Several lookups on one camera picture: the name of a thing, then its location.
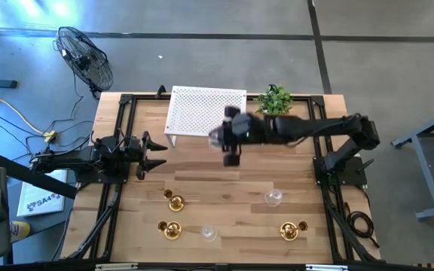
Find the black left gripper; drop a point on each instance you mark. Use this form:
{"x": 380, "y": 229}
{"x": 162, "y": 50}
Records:
{"x": 135, "y": 152}

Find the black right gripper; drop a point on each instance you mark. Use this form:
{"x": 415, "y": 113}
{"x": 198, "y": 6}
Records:
{"x": 243, "y": 130}

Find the clear ribbed glass candle holder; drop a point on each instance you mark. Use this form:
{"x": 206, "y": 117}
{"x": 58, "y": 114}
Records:
{"x": 273, "y": 197}
{"x": 216, "y": 138}
{"x": 208, "y": 232}

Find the tall gold candlestick holder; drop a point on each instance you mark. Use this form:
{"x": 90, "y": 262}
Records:
{"x": 173, "y": 230}
{"x": 176, "y": 204}
{"x": 288, "y": 231}

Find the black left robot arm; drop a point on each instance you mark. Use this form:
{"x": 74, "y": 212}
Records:
{"x": 70, "y": 160}

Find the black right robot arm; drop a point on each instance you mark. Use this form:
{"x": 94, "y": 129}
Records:
{"x": 315, "y": 128}

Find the white perforated metal shelf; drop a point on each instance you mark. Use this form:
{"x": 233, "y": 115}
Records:
{"x": 202, "y": 113}

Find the green plant in white pot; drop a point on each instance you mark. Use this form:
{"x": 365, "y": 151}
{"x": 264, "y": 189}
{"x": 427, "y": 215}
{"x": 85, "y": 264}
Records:
{"x": 275, "y": 101}

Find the black clamp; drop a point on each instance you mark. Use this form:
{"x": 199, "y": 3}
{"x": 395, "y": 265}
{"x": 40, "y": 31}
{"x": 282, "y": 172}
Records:
{"x": 161, "y": 91}

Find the yellow plug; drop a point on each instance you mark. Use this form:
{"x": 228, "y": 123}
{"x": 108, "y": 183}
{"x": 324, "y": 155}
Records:
{"x": 50, "y": 136}

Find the black floor fan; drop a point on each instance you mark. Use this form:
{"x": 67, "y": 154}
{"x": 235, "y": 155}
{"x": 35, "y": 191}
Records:
{"x": 85, "y": 60}

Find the silver aluminium extrusion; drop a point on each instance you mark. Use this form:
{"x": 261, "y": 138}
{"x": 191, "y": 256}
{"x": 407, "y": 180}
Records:
{"x": 326, "y": 268}
{"x": 115, "y": 267}

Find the white printed box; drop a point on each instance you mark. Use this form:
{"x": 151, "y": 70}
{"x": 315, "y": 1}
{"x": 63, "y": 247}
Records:
{"x": 40, "y": 195}

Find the black metal beam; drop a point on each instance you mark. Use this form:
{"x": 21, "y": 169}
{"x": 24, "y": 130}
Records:
{"x": 32, "y": 175}

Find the yellow bottle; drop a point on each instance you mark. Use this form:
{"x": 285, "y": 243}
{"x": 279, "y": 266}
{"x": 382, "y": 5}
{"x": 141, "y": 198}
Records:
{"x": 20, "y": 229}

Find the grey metal stand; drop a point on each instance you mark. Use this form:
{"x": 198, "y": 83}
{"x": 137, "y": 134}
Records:
{"x": 426, "y": 169}

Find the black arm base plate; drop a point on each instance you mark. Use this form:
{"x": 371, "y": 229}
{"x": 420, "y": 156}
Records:
{"x": 352, "y": 169}
{"x": 119, "y": 180}

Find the black aluminium table frame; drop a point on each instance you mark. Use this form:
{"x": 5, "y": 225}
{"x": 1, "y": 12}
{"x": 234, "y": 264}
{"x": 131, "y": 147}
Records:
{"x": 125, "y": 99}

